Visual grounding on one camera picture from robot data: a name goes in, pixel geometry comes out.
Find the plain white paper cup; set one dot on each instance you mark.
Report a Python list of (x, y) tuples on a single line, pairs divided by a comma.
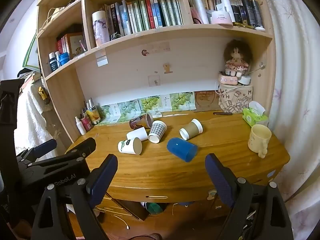
[(137, 133)]

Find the red book box set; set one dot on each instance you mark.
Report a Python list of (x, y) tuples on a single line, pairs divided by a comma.
[(71, 43)]

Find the white paper label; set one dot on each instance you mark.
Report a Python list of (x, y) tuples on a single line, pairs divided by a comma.
[(102, 57)]

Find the green framed board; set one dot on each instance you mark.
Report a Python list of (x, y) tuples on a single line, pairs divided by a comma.
[(31, 55)]

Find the green tissue box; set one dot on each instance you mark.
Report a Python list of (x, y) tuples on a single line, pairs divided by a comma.
[(252, 117)]

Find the row of upright books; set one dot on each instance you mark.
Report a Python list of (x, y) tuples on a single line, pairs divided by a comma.
[(145, 15)]

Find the white spray bottle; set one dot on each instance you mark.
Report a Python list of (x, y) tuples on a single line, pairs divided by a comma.
[(80, 127)]

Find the yellow label bottle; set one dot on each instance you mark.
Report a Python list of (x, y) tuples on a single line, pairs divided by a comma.
[(94, 116)]

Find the blue lidded jar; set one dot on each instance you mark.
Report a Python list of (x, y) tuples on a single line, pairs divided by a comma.
[(63, 58)]

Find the brown haired rag doll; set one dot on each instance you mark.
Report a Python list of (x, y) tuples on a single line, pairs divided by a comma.
[(236, 60)]

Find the cream ceramic mug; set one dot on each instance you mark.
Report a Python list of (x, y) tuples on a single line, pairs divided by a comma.
[(258, 140)]

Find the green round container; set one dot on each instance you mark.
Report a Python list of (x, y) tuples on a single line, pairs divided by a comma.
[(155, 208)]

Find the patterned fabric storage box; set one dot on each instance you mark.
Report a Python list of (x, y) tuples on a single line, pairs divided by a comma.
[(235, 100)]

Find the white round device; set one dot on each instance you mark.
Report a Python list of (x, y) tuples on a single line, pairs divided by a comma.
[(244, 80)]

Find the white floral curtain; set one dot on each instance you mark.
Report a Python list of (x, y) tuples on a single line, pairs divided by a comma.
[(297, 80)]

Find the white lace cloth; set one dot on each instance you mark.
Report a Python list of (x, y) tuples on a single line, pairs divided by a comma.
[(30, 120)]

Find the dark blue bottle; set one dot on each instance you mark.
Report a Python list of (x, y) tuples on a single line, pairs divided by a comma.
[(53, 62)]

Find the dark red paper cup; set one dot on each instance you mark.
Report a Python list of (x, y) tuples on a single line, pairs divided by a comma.
[(140, 121)]

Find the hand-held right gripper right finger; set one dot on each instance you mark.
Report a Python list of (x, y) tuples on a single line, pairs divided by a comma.
[(220, 180)]

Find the grape print card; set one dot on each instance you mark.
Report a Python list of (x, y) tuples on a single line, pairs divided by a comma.
[(182, 100), (128, 108), (110, 113), (150, 103)]

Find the yellow hanging toy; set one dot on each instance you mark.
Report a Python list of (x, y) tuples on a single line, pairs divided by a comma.
[(43, 93)]

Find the brown paper cup white rim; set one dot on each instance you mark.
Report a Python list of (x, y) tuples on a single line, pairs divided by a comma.
[(191, 129)]

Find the grey checkered paper cup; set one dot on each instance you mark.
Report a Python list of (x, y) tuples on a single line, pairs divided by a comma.
[(158, 130)]

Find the wooden bookshelf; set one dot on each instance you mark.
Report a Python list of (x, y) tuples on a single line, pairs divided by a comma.
[(65, 90)]

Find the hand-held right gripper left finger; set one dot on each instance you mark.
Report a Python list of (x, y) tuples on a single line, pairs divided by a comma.
[(102, 180)]

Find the brown drawing card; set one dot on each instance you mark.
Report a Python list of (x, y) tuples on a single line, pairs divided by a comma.
[(206, 100)]

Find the black pen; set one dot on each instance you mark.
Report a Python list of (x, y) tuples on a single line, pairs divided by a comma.
[(222, 113)]

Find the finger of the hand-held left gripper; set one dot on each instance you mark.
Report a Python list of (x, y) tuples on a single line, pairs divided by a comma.
[(46, 145), (85, 146)]

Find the pink cosmetic jar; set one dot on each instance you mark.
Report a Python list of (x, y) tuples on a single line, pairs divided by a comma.
[(86, 123)]

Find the row of cosmetic tubes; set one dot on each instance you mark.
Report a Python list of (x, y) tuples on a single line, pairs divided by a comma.
[(246, 10)]

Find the white floral thermos bottle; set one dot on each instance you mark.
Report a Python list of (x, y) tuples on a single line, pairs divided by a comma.
[(100, 28)]

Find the white leaf print paper cup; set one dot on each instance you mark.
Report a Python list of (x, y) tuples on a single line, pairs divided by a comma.
[(128, 145)]

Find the pink dotted case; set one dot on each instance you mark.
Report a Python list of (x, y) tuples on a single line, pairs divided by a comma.
[(227, 79)]

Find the blue plastic cup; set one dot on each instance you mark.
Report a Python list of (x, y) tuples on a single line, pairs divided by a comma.
[(180, 148)]

